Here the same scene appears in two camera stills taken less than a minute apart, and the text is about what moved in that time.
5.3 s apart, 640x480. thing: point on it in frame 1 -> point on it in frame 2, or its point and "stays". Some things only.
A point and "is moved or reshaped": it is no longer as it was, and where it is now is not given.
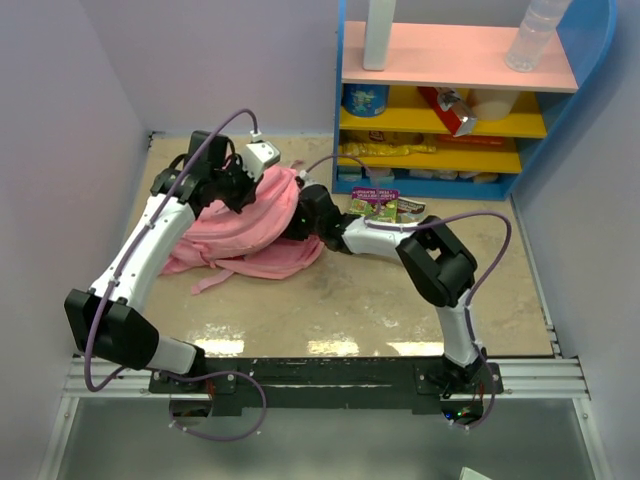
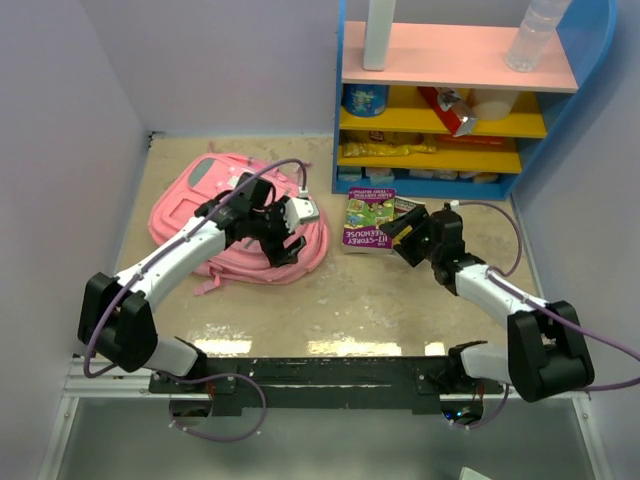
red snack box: (446, 103) stays
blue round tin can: (365, 100) stays
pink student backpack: (253, 241) is moved or reshaped
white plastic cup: (493, 105) stays
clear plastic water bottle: (534, 34) stays
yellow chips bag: (374, 143) stays
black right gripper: (293, 233) -> (420, 221)
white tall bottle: (379, 24) stays
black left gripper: (238, 205) -> (277, 253)
